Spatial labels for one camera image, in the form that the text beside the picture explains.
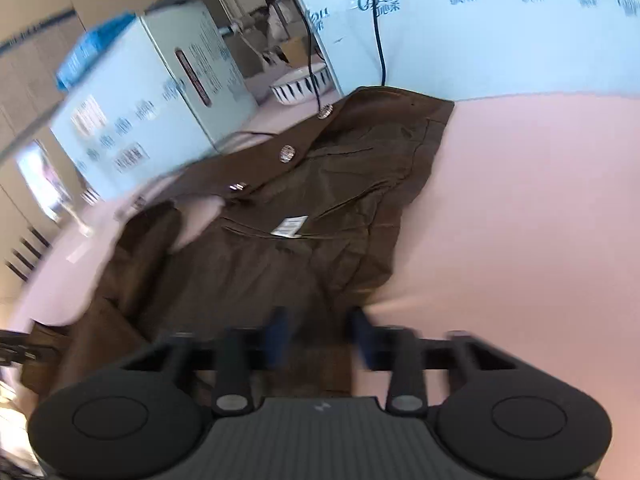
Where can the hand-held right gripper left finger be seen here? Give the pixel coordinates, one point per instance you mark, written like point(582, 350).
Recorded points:
point(277, 335)

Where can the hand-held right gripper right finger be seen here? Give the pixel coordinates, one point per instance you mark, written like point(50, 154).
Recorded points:
point(362, 335)

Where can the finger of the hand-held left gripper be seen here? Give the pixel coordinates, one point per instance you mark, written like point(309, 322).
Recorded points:
point(15, 347)

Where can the brown buttoned jacket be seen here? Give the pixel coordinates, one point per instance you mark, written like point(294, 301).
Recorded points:
point(300, 200)

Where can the white phone stand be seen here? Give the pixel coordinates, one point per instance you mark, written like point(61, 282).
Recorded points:
point(82, 230)

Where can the smartphone with lit screen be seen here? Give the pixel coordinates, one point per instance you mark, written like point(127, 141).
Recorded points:
point(40, 180)

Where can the large light blue cardboard box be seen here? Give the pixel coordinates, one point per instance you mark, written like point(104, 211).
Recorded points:
point(150, 125)

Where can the white bowl with black stripes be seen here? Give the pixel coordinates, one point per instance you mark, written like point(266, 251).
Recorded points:
point(300, 85)

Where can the long light blue cardboard box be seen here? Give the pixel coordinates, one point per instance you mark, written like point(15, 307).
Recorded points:
point(500, 45)

